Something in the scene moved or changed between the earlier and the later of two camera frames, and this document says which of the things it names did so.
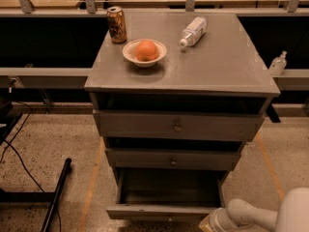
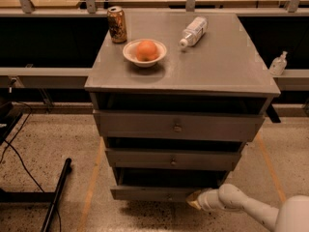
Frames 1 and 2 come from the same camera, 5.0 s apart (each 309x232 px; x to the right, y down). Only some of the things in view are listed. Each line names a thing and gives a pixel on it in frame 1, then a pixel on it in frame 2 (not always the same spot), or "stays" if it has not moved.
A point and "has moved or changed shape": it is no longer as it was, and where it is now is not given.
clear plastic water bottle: (194, 32) stays
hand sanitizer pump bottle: (278, 65) stays
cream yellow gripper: (217, 217) to (203, 200)
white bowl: (128, 51) stays
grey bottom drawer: (166, 194) has moved or changed shape
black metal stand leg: (52, 197) stays
